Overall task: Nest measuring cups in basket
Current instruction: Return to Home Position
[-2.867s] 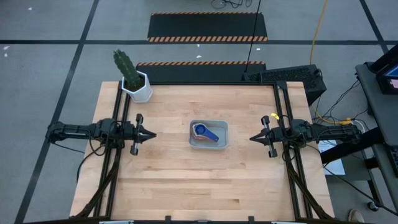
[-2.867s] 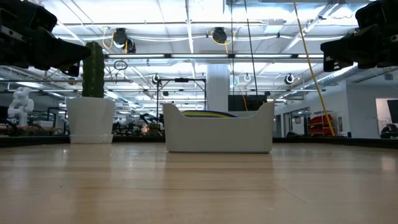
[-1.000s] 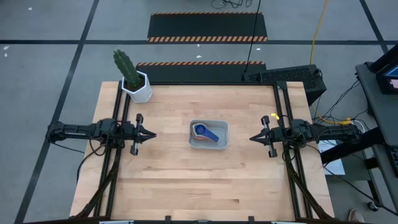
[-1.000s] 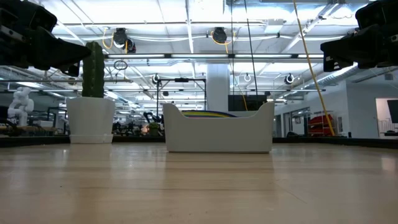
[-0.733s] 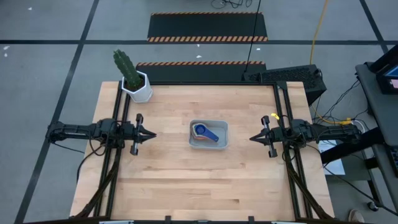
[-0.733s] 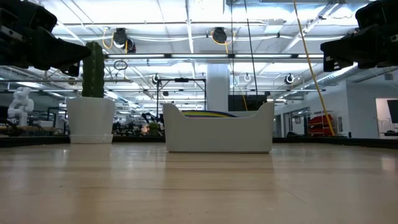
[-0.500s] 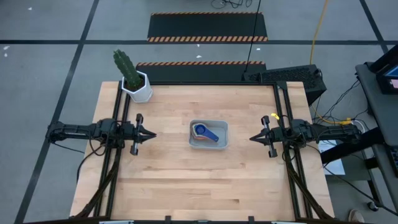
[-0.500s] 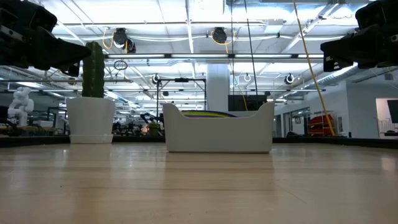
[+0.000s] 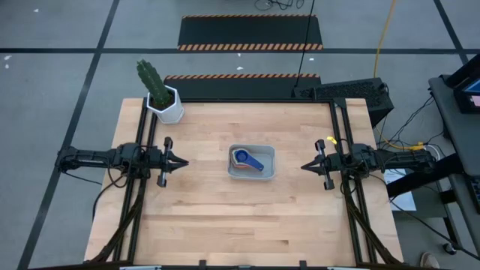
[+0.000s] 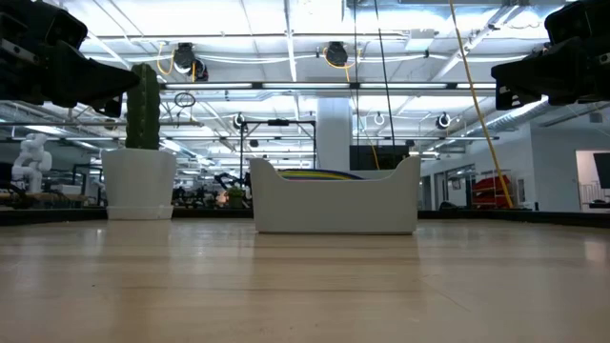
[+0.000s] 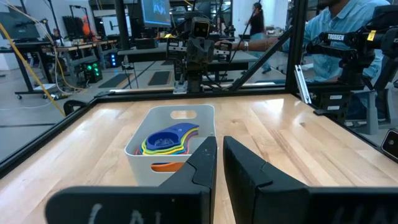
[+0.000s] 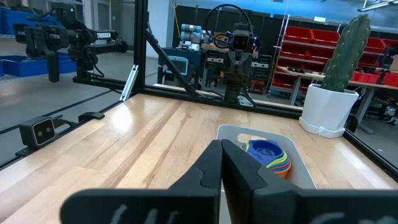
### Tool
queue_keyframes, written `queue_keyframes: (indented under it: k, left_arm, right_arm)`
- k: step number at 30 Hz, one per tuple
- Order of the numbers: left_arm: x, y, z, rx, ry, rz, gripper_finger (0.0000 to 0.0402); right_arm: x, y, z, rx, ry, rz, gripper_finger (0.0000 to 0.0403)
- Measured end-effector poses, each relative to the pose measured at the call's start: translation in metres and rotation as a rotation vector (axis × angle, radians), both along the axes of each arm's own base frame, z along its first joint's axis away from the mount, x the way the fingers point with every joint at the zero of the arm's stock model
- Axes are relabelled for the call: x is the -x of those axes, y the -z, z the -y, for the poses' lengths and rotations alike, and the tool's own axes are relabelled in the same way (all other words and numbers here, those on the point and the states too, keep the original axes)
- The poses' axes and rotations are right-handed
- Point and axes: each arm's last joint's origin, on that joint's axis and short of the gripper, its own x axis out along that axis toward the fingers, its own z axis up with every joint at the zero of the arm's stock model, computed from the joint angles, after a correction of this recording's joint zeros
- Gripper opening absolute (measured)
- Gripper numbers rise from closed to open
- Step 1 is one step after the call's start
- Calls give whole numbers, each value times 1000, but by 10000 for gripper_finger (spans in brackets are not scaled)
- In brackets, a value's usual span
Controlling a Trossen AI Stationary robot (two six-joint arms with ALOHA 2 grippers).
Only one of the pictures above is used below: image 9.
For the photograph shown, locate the large blue measuring cup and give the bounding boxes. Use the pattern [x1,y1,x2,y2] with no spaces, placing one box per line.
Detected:
[229,148,265,173]

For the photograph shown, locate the person's shoe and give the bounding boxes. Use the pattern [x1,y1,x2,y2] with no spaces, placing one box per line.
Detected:
[419,251,441,270]

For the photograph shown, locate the black mat single striped edge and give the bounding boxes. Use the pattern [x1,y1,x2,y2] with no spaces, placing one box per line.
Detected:
[163,73,323,101]

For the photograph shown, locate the dark grey side desk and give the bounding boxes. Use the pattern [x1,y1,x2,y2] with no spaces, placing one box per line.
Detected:
[385,74,480,226]

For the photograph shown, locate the black mat double striped edges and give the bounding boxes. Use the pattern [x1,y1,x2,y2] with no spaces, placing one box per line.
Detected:
[176,13,324,52]

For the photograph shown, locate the long black cable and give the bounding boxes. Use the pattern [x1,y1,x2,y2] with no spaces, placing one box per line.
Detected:
[294,0,317,89]

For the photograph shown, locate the white hexagonal plant pot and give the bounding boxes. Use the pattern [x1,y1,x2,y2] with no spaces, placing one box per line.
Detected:
[145,85,185,125]

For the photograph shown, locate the small navy measuring cup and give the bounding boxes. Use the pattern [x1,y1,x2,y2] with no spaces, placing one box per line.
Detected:
[234,148,265,173]

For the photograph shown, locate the white paper sheet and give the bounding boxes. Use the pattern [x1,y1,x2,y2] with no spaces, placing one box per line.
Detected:
[382,167,418,212]

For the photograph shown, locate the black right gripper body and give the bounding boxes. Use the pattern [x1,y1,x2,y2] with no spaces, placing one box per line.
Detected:
[315,139,352,191]

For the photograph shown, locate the black computer case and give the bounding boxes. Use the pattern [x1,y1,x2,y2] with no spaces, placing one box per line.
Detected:
[291,77,395,128]

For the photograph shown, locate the black laptop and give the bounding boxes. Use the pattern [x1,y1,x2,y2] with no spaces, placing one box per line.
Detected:
[445,52,480,116]

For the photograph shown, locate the yellow cable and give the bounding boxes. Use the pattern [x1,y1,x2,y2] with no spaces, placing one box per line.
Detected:
[373,0,421,151]

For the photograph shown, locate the coiled black cable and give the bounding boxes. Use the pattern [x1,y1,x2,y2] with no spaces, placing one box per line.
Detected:
[253,0,305,11]

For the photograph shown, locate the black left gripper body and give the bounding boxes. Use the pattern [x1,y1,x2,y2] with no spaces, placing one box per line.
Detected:
[147,136,174,188]

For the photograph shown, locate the green cactus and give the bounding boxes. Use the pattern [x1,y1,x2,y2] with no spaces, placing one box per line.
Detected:
[136,58,172,108]

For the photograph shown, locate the grey plastic basket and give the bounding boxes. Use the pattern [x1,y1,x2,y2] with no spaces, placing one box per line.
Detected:
[226,143,277,182]

